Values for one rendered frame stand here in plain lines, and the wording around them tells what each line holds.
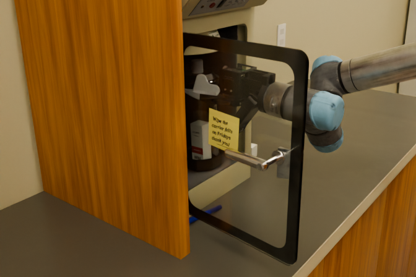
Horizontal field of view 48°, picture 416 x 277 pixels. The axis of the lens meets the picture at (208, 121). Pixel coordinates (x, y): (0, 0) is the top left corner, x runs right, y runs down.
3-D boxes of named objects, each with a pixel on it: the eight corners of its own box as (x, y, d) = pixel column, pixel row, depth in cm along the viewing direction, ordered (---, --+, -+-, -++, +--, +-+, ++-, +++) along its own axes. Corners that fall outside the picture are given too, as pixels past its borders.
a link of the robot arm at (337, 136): (346, 112, 110) (337, 88, 101) (345, 156, 105) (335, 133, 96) (313, 114, 113) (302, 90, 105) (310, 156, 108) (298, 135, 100)
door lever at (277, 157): (242, 151, 86) (242, 138, 85) (284, 166, 80) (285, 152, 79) (222, 160, 82) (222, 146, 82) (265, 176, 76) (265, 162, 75)
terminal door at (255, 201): (182, 208, 105) (176, 30, 91) (296, 267, 85) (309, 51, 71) (180, 209, 104) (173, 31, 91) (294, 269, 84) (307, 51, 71)
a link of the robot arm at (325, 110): (335, 141, 95) (326, 122, 89) (288, 127, 102) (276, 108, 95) (350, 109, 98) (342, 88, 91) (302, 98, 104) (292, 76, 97)
